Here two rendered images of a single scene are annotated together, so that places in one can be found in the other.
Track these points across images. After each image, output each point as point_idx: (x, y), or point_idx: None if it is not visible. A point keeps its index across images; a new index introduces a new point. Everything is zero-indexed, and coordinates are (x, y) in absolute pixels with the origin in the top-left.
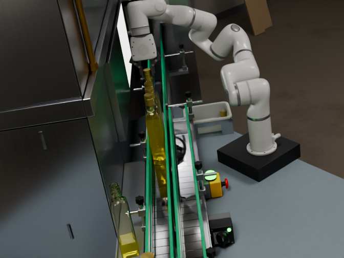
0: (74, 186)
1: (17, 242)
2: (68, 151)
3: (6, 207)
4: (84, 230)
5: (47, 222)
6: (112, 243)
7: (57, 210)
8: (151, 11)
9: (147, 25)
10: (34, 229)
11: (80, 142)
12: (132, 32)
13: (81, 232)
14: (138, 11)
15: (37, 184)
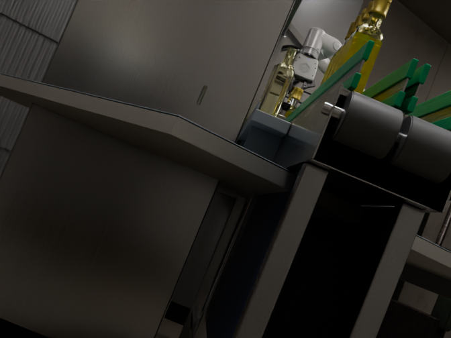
0: (240, 49)
1: (142, 76)
2: (260, 13)
3: (163, 31)
4: (216, 102)
5: (188, 72)
6: (231, 135)
7: (207, 64)
8: (328, 43)
9: (318, 52)
10: (170, 71)
11: (276, 11)
12: (303, 49)
13: (211, 102)
14: (319, 35)
15: (209, 26)
